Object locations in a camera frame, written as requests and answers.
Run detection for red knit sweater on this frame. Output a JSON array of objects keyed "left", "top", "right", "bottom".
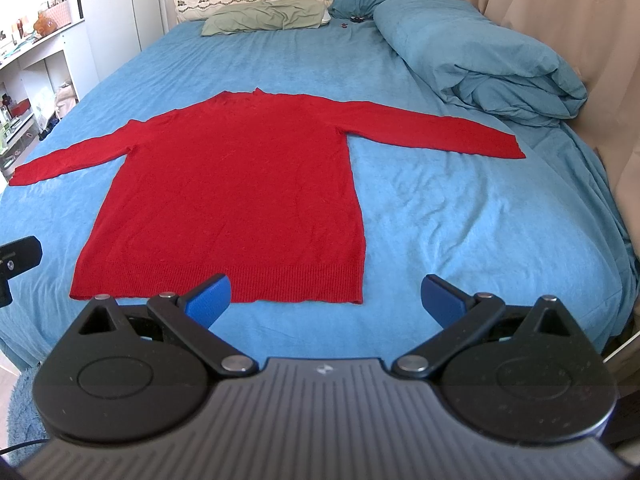
[{"left": 11, "top": 90, "right": 522, "bottom": 304}]

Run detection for blue bed sheet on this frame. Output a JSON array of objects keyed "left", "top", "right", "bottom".
[{"left": 0, "top": 13, "right": 637, "bottom": 371}]

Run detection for red box on shelf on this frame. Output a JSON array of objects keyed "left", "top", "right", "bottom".
[{"left": 10, "top": 99, "right": 30, "bottom": 117}]

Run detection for white shelf desk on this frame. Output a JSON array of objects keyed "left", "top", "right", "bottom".
[{"left": 0, "top": 0, "right": 101, "bottom": 181}]

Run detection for blue fluffy rug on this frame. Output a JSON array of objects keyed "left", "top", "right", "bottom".
[{"left": 6, "top": 367, "right": 50, "bottom": 448}]

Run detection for blue folded duvet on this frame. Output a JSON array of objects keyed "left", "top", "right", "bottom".
[{"left": 373, "top": 0, "right": 588, "bottom": 126}]

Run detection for white wardrobe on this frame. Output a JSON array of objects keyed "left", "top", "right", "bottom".
[{"left": 78, "top": 0, "right": 165, "bottom": 80}]

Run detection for green pillow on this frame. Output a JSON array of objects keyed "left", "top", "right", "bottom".
[{"left": 201, "top": 0, "right": 331, "bottom": 37}]

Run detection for beige curtain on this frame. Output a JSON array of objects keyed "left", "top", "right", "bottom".
[{"left": 469, "top": 0, "right": 639, "bottom": 243}]

